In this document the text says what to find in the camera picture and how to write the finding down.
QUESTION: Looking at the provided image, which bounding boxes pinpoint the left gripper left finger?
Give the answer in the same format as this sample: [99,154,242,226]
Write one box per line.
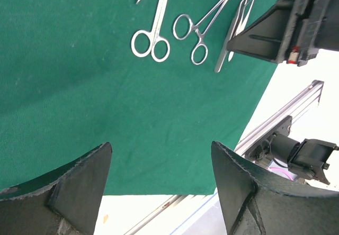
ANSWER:
[1,142,112,234]

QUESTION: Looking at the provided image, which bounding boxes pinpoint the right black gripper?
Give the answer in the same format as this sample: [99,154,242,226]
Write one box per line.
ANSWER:
[227,0,338,66]

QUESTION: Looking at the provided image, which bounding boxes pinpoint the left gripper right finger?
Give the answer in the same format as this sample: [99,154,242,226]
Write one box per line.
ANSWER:
[211,141,338,234]

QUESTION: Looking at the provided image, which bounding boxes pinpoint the steel scalpel handle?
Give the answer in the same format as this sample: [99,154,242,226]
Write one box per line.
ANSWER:
[214,0,255,73]

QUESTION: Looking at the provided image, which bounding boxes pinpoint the steel hemostat forceps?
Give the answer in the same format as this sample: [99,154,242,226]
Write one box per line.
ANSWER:
[172,0,229,66]

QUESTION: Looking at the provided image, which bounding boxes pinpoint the steel surgical scissors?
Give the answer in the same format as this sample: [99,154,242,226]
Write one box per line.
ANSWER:
[131,0,170,62]

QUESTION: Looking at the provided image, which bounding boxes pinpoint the green surgical drape cloth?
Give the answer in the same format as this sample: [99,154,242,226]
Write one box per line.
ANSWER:
[1,0,276,195]

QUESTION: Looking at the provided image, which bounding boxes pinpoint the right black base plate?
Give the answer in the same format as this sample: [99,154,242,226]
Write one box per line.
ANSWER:
[244,115,293,164]

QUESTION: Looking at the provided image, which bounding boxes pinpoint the aluminium rail frame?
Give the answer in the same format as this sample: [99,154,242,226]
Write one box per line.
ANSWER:
[126,80,324,234]

